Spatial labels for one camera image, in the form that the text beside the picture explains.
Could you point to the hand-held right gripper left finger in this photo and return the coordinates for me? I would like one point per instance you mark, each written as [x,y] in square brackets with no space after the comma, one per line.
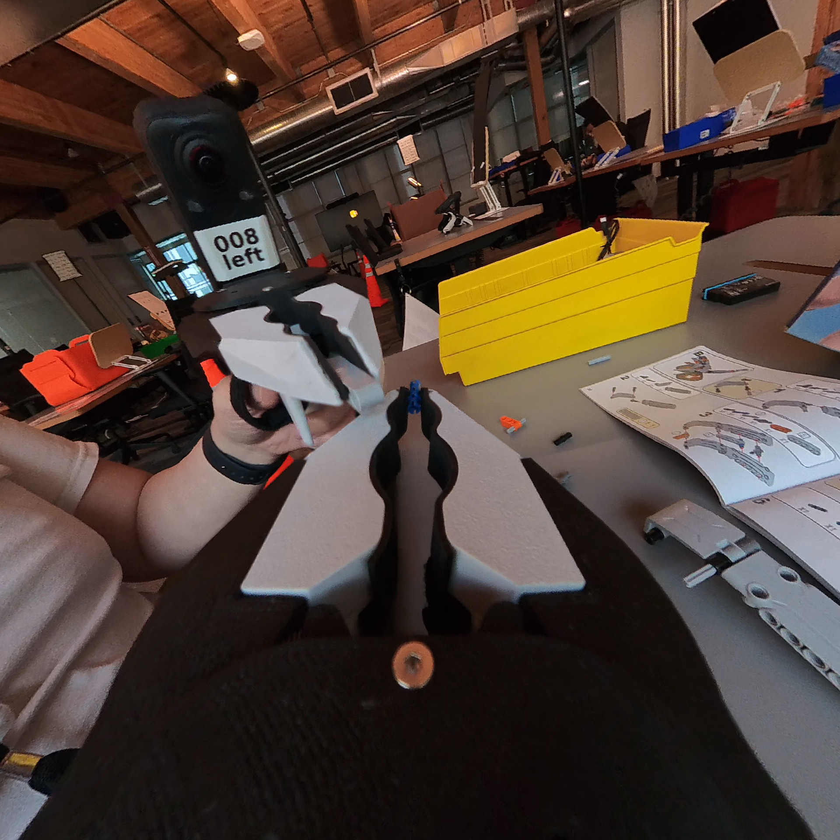
[315,525]

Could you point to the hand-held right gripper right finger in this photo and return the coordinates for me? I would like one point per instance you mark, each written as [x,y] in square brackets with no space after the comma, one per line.
[512,525]

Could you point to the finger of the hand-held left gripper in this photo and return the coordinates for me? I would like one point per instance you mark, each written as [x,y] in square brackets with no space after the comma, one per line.
[269,354]
[358,328]

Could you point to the blue toy pin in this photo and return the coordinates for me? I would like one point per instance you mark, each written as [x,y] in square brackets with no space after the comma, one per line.
[415,394]

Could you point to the person's left forearm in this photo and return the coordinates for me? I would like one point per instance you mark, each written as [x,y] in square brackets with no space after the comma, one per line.
[177,518]

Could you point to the grey desk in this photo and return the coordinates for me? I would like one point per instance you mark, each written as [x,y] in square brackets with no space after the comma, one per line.
[656,472]

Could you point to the person's left hand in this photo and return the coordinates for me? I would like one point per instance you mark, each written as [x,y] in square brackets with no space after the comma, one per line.
[259,443]

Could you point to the white paper sheet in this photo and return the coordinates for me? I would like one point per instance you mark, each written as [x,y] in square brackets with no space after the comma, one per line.
[420,328]

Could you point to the black pole stand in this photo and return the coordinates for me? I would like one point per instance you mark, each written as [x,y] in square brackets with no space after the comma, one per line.
[233,95]
[569,98]

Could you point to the grey axle connector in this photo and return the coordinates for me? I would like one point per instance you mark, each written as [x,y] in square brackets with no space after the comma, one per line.
[565,479]

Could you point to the orange brick with grey pin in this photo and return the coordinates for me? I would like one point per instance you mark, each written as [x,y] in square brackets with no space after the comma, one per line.
[510,423]

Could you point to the black wristband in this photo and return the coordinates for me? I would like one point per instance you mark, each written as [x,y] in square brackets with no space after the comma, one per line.
[229,466]

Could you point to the brown cardboard box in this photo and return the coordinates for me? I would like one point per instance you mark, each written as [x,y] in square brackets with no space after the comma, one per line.
[410,220]

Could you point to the idle hand-held gripper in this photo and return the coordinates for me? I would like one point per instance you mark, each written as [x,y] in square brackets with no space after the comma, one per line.
[453,220]

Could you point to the wooden table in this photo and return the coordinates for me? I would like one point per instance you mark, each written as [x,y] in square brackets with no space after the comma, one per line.
[512,213]

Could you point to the yellow plastic bin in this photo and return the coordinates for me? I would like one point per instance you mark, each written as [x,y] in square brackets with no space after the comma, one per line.
[558,315]

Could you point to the orange storage bin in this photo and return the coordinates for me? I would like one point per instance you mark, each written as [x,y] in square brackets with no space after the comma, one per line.
[59,374]

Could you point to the open instruction booklet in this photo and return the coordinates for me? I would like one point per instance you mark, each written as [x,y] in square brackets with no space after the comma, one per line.
[722,420]

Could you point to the grey toy panel assembly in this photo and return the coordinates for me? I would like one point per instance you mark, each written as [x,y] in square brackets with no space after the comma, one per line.
[774,590]

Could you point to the small black box blue stripe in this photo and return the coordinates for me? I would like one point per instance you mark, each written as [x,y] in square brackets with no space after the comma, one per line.
[741,289]

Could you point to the black foam microphone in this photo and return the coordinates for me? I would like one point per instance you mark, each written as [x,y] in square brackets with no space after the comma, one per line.
[52,771]

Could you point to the blue toy robot kit box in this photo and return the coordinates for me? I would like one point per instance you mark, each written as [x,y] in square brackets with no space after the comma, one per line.
[820,321]

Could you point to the brown wooden strip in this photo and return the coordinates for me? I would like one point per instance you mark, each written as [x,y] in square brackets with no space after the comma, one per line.
[787,267]

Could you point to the blue storage bin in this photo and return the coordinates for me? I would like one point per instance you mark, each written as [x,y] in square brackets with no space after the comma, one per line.
[695,134]

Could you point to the dark wall screen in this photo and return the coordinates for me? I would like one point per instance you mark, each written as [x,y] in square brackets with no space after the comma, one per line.
[341,220]

